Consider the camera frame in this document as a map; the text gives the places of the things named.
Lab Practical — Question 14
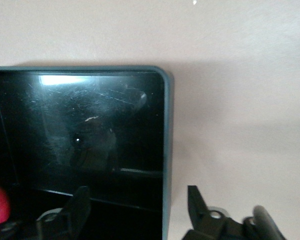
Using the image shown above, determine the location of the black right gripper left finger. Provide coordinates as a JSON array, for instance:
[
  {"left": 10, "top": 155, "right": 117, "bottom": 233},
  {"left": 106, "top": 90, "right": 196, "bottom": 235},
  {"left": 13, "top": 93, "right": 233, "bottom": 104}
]
[{"left": 36, "top": 185, "right": 92, "bottom": 240}]

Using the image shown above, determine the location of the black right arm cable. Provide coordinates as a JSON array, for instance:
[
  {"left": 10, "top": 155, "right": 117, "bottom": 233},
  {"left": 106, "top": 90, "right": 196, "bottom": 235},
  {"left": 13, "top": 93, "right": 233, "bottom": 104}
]
[{"left": 242, "top": 204, "right": 285, "bottom": 240}]

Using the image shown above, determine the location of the black plastic box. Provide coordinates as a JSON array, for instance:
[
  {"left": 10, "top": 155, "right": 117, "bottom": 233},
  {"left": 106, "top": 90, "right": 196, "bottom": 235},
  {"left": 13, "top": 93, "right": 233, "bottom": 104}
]
[{"left": 0, "top": 65, "right": 175, "bottom": 240}]

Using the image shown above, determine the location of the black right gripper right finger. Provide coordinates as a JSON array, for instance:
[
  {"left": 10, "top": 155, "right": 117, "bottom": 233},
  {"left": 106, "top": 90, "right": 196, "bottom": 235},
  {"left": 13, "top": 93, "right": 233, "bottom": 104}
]
[{"left": 182, "top": 184, "right": 230, "bottom": 240}]

